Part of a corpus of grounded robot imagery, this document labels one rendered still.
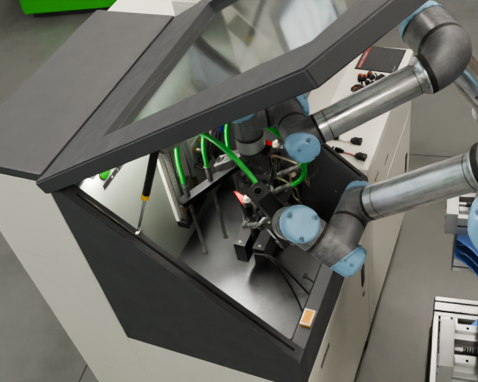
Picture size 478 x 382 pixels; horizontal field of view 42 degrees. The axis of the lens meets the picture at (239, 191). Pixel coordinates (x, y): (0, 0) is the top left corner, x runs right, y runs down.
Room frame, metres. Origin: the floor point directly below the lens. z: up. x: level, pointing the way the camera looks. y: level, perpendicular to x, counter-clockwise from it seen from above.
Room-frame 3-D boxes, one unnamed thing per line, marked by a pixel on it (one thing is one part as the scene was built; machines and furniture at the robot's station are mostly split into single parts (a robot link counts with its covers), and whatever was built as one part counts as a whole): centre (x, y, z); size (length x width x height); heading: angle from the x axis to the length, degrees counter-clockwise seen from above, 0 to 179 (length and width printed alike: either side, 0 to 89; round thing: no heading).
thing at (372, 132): (1.78, -0.51, 0.96); 0.70 x 0.22 x 0.03; 148
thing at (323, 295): (1.14, -0.22, 0.87); 0.62 x 0.04 x 0.16; 148
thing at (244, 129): (1.23, -0.06, 1.45); 0.09 x 0.08 x 0.11; 94
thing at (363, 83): (1.81, -0.53, 1.01); 0.23 x 0.11 x 0.06; 148
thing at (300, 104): (1.22, -0.16, 1.45); 0.11 x 0.11 x 0.08; 4
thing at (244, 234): (1.36, -0.08, 0.91); 0.34 x 0.10 x 0.15; 148
